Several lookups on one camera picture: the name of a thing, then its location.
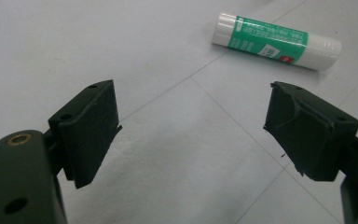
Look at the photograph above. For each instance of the green and white glue stick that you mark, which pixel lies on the green and white glue stick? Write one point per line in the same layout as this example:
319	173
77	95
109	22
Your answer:
273	42

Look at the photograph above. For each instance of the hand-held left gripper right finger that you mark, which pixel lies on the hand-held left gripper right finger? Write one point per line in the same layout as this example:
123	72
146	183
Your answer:
310	137

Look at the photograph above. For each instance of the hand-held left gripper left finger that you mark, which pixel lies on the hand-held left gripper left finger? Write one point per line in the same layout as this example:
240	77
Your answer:
84	133

